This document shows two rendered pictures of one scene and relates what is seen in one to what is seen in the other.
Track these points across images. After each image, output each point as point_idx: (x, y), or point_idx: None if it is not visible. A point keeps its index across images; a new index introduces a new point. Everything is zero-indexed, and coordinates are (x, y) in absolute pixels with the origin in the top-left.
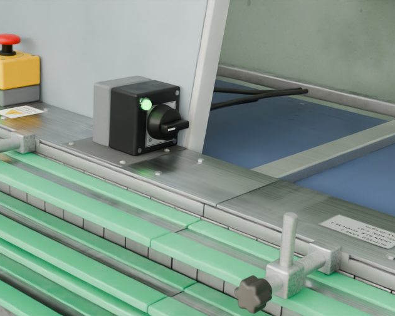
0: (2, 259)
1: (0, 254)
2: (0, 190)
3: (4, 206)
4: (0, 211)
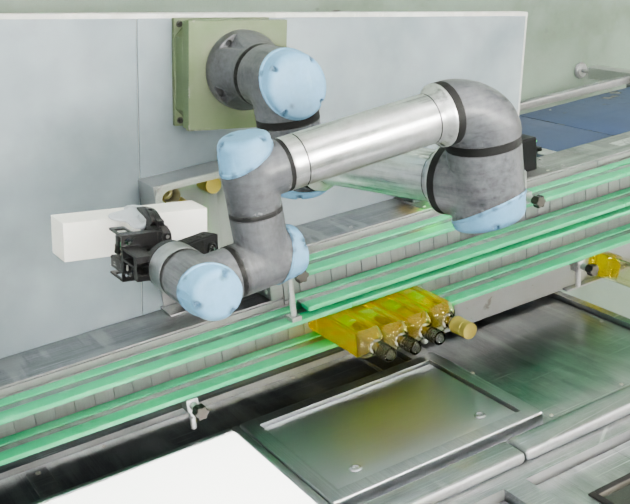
0: (494, 271)
1: (487, 272)
2: (480, 234)
3: (506, 232)
4: (514, 232)
